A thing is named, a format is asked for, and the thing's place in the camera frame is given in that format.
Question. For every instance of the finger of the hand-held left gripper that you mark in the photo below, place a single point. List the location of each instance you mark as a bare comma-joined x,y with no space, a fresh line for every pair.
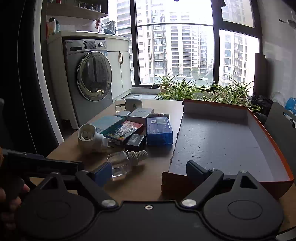
67,165

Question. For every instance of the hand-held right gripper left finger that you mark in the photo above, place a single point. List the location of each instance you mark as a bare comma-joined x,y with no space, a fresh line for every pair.
103,173

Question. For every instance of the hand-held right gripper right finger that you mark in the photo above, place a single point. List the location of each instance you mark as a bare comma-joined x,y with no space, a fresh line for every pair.
193,172

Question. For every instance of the clear liquid refill bottle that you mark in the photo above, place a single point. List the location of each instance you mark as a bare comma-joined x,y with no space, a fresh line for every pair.
120,162

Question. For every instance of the white plug-in vaporizer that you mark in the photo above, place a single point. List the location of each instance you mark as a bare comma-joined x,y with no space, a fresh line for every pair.
92,139

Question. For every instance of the orange cardboard box lid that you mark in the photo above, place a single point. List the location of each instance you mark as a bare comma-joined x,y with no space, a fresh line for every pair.
219,143

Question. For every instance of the black plug charger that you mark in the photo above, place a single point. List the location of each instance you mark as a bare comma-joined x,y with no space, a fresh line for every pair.
135,141

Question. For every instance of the red playing card box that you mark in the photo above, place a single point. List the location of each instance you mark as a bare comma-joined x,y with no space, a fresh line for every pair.
124,132

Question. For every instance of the teal paper box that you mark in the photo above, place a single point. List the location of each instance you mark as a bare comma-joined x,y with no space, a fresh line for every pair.
108,122

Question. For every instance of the blue plastic box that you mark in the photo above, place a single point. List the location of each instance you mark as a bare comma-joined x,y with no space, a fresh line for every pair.
159,132

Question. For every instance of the white cube adapter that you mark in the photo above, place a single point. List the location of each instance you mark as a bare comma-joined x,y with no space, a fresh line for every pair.
122,113

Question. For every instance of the white pill bottle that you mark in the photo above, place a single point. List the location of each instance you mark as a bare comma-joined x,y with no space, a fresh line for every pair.
159,115

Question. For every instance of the white paper box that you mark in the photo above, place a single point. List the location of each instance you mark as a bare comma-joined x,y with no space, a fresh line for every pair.
140,114

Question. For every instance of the white vaporizer with green button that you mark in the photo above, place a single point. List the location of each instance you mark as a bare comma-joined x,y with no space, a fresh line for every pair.
133,103

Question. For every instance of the person's left hand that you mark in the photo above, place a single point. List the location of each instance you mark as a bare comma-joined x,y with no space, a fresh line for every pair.
8,213

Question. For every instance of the silver washing machine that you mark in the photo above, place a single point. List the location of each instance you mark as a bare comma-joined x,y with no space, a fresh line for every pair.
74,92

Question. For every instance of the spider plant in white pot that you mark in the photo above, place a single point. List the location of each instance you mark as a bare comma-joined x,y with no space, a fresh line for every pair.
178,92

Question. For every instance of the dark sliding door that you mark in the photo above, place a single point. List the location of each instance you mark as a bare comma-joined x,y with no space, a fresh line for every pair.
18,81

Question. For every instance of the potted spider plant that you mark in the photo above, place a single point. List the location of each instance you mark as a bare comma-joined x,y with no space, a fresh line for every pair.
224,95
241,91

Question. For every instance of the spider plant in tan pot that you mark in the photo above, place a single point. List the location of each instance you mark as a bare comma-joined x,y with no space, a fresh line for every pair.
164,87

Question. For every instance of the grey chair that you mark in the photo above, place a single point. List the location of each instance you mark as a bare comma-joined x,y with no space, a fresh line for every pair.
277,122

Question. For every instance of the dark cloth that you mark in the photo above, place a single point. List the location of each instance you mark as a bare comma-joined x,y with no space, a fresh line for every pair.
261,102

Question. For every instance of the white laundry cabinet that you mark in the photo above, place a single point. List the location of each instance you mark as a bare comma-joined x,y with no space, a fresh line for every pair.
118,74

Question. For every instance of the white fan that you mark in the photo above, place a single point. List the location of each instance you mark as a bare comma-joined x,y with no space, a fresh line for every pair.
278,97

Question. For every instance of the blue plastic stool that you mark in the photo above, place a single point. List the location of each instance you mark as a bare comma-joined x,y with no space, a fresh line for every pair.
291,105

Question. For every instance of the brown upright board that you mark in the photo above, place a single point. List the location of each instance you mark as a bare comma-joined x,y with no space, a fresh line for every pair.
260,74

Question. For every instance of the teal detergent bottle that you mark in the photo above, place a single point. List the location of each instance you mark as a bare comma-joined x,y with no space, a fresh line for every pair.
57,26

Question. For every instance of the white detergent bottle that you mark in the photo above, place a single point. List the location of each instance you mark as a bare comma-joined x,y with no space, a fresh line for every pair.
52,25

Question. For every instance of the crumpled plastic bag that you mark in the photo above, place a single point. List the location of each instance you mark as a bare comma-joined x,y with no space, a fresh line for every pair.
110,26

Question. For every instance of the pink hanging cloth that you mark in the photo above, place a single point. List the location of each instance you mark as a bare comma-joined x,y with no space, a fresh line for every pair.
98,23

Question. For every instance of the small toiletry bottles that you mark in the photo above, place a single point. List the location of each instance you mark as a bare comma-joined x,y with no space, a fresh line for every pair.
92,5

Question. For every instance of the black window frame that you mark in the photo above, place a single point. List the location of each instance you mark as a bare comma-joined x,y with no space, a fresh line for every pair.
133,46

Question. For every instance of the white wall shelf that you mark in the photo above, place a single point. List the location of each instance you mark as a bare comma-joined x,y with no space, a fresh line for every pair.
76,12

